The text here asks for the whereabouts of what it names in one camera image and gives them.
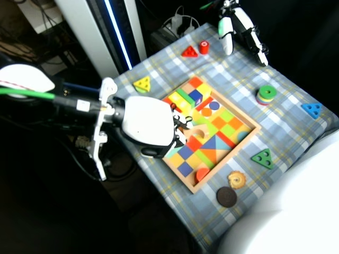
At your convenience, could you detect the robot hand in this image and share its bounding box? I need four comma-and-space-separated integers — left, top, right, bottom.
218, 7, 269, 67
120, 96, 194, 159

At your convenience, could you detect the tan arch block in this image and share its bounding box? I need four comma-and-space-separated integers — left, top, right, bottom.
189, 125, 210, 141

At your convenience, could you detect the yellow triangle block with holes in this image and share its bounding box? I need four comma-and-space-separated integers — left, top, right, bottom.
133, 76, 151, 90

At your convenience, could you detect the red triangle block with holes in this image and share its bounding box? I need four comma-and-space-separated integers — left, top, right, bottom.
181, 45, 199, 58

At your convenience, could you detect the blue triangle block with holes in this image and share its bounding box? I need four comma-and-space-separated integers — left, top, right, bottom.
301, 102, 323, 119

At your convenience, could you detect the green triangle block with holes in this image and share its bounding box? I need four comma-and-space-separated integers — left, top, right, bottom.
251, 148, 275, 170

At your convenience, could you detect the blue cube with purple number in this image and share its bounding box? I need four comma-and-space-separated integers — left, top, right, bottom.
188, 89, 204, 107

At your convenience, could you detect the blue plaid cloth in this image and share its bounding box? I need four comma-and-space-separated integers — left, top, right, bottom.
105, 22, 339, 253

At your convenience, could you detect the white power strip with plugs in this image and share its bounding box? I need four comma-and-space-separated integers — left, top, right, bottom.
162, 6, 201, 37

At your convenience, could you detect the wooden tray with coloured pattern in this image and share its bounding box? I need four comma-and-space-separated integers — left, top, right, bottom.
158, 75, 262, 195

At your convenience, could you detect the black box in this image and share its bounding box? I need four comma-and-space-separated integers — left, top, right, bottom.
149, 28, 177, 50

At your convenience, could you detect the white pillar with blue light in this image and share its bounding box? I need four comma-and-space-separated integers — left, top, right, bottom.
54, 0, 148, 84

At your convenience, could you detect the beige toy cookie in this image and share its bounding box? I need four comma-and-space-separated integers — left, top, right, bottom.
227, 170, 246, 190

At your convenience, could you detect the dark brown toy cookie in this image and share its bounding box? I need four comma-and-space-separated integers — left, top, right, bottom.
216, 186, 238, 207

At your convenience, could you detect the white background box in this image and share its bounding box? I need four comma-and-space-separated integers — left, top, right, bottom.
17, 0, 64, 34

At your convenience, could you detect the white blurred robot shell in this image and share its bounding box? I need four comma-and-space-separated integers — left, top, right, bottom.
217, 126, 339, 254

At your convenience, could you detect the green ring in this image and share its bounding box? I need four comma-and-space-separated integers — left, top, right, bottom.
258, 85, 278, 101

